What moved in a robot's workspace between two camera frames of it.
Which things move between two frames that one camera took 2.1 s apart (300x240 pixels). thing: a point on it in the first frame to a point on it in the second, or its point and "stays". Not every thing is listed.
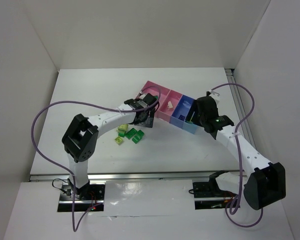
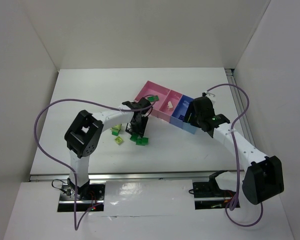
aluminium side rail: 241,109 stays
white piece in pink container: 169,105 stays
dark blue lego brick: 181,117 stays
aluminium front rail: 152,176 stays
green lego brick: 131,133 to 142,141
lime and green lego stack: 122,129 to 116,129
